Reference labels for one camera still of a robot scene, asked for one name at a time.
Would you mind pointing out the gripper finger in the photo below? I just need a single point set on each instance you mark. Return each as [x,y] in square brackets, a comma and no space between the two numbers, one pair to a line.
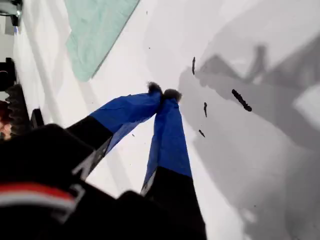
[168,150]
[130,107]

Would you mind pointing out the pale green T-shirt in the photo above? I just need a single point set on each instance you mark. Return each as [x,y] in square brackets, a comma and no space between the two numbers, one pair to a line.
[95,37]

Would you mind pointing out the dark grey ridged foam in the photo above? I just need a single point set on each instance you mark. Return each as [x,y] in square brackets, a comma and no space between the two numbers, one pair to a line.
[18,110]

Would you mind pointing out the short blue tape strip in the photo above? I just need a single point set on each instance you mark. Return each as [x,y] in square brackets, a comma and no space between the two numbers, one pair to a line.
[16,29]

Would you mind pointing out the silver metal bracket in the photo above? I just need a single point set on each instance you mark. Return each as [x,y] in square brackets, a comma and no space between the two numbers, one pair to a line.
[10,6]

